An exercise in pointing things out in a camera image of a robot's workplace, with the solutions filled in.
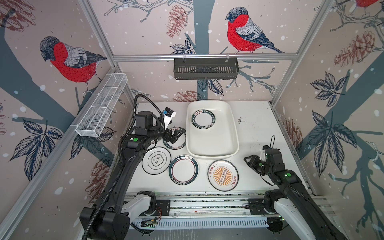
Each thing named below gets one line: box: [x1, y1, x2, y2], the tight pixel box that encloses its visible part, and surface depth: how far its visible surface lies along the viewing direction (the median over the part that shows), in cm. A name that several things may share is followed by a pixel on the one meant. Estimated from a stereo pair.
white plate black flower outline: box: [141, 146, 172, 175], surface depth 92 cm
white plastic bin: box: [186, 100, 240, 158], surface depth 103 cm
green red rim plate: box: [168, 154, 200, 186], surface depth 88 cm
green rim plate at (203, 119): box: [191, 109, 216, 130], surface depth 112 cm
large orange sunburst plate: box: [207, 159, 239, 192], surface depth 85 cm
